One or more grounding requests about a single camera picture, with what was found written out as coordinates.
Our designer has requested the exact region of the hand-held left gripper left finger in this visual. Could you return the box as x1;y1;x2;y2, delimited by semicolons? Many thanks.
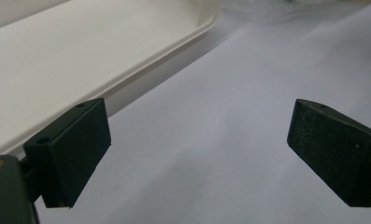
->
22;97;112;209

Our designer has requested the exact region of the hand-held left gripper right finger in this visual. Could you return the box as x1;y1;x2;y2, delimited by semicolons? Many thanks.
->
286;98;371;208

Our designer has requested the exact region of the white plastic tray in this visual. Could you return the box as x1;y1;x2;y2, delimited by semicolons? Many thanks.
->
0;0;222;160

